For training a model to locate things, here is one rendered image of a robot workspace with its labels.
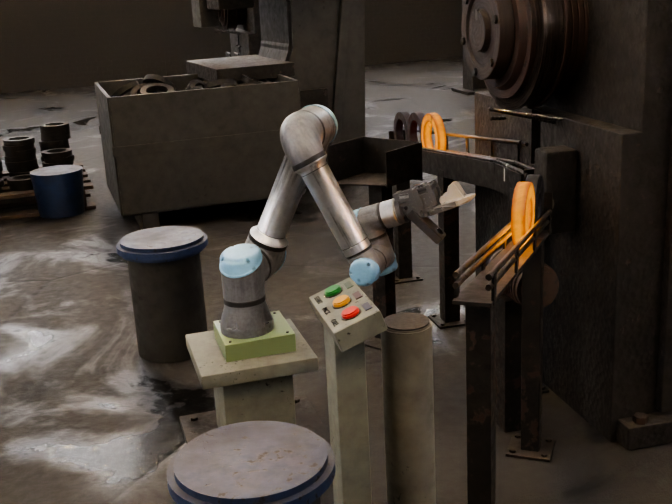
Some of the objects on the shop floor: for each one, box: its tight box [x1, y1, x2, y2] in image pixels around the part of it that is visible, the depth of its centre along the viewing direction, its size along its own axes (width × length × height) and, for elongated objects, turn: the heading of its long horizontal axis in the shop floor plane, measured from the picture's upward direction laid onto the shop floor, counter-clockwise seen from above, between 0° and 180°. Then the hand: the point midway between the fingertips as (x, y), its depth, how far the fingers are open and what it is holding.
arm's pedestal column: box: [179, 375, 331, 446], centre depth 267 cm, size 40×40×26 cm
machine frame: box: [475, 0, 672, 450], centre depth 286 cm, size 73×108×176 cm
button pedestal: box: [309, 277, 387, 504], centre depth 213 cm, size 16×24×62 cm, turn 24°
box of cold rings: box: [94, 74, 306, 230], centre depth 530 cm, size 103×83×79 cm
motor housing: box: [488, 248, 559, 433], centre depth 260 cm, size 13×22×54 cm, turn 24°
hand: (471, 198), depth 242 cm, fingers closed
